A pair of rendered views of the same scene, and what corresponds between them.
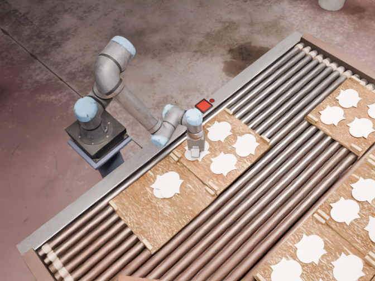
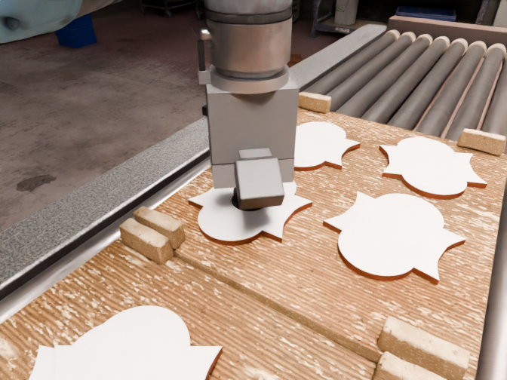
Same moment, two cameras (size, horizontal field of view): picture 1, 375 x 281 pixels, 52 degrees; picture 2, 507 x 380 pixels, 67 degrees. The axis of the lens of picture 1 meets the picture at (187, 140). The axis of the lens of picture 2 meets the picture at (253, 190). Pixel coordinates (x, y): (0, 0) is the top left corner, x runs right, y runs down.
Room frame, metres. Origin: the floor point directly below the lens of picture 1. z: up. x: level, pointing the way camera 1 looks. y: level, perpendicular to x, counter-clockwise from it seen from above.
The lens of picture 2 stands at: (0.75, 0.08, 1.22)
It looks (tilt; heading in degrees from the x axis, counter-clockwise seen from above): 36 degrees down; 339
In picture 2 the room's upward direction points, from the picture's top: straight up
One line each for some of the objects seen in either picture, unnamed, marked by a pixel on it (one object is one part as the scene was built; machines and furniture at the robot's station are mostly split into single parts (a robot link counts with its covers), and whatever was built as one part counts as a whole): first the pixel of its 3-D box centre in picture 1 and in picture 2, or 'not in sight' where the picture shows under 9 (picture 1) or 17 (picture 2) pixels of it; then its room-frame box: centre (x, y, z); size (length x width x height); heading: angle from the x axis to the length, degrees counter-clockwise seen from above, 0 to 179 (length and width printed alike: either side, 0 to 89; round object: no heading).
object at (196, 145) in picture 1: (195, 143); (250, 132); (1.06, -0.04, 1.04); 0.12 x 0.09 x 0.16; 168
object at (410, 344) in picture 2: (213, 187); (421, 349); (0.85, -0.10, 0.95); 0.06 x 0.02 x 0.03; 37
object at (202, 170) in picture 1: (221, 149); (343, 190); (1.08, -0.17, 0.93); 0.41 x 0.35 x 0.02; 127
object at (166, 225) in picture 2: (176, 154); (158, 225); (1.07, 0.07, 0.95); 0.06 x 0.02 x 0.03; 37
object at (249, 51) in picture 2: (194, 130); (245, 42); (1.08, -0.04, 1.12); 0.08 x 0.08 x 0.05
